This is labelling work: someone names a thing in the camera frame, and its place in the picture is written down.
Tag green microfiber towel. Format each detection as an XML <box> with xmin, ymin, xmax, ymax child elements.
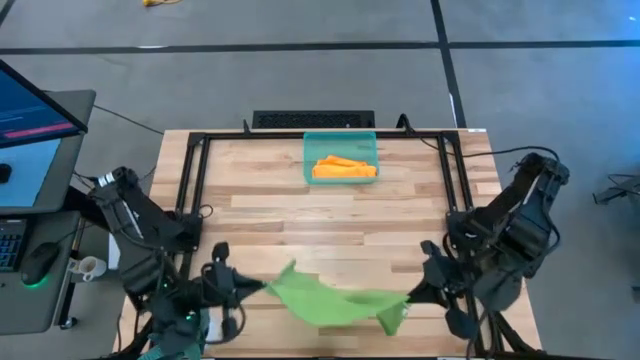
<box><xmin>264</xmin><ymin>258</ymin><xmax>411</xmax><ymax>337</ymax></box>

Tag computer monitor blue screen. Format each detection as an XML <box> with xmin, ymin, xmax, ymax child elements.
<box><xmin>0</xmin><ymin>58</ymin><xmax>90</xmax><ymax>150</ymax></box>

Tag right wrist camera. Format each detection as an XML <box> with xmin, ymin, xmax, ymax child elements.
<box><xmin>444</xmin><ymin>306</ymin><xmax>477</xmax><ymax>342</ymax></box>

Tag black angled bar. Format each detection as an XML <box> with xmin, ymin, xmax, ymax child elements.
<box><xmin>62</xmin><ymin>185</ymin><xmax>109</xmax><ymax>226</ymax></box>

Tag black stand leg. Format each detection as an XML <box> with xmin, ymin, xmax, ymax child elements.
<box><xmin>593</xmin><ymin>172</ymin><xmax>640</xmax><ymax>205</ymax></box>

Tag teal plastic basket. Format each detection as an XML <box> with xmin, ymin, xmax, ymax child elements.
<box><xmin>302</xmin><ymin>130</ymin><xmax>380</xmax><ymax>186</ymax></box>

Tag teal artificial plant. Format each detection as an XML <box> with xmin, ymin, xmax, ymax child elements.
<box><xmin>138</xmin><ymin>309</ymin><xmax>211</xmax><ymax>360</ymax></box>

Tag grey computer desk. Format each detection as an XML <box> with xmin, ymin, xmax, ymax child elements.
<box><xmin>0</xmin><ymin>88</ymin><xmax>98</xmax><ymax>337</ymax></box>

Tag left gripper camera cable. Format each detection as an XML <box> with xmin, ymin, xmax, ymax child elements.
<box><xmin>199</xmin><ymin>302</ymin><xmax>247</xmax><ymax>346</ymax></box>

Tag white plant pot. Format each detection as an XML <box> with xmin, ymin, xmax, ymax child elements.
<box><xmin>205</xmin><ymin>308</ymin><xmax>221</xmax><ymax>346</ymax></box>

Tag black keyboard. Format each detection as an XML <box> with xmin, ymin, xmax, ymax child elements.
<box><xmin>0</xmin><ymin>218</ymin><xmax>29</xmax><ymax>274</ymax></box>

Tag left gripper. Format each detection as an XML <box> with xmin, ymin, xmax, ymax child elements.
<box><xmin>199</xmin><ymin>259</ymin><xmax>269</xmax><ymax>312</ymax></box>

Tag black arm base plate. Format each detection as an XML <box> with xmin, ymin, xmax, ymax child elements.
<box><xmin>169</xmin><ymin>212</ymin><xmax>205</xmax><ymax>254</ymax></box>

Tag black metal table frame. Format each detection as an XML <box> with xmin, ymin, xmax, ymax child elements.
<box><xmin>149</xmin><ymin>128</ymin><xmax>546</xmax><ymax>360</ymax></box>

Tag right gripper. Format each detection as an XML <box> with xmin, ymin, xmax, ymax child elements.
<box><xmin>407</xmin><ymin>239</ymin><xmax>469</xmax><ymax>311</ymax></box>

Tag black floor cable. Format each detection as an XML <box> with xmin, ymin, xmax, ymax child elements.
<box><xmin>92</xmin><ymin>103</ymin><xmax>165</xmax><ymax>136</ymax></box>

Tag black computer mouse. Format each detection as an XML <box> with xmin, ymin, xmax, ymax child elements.
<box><xmin>19</xmin><ymin>242</ymin><xmax>62</xmax><ymax>287</ymax></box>

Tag orange microfiber towel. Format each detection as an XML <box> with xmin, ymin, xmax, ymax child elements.
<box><xmin>311</xmin><ymin>154</ymin><xmax>379</xmax><ymax>180</ymax></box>

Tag white box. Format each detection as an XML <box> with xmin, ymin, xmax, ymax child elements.
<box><xmin>107</xmin><ymin>234</ymin><xmax>124</xmax><ymax>271</ymax></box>

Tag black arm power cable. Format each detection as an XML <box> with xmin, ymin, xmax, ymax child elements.
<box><xmin>407</xmin><ymin>122</ymin><xmax>561</xmax><ymax>164</ymax></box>

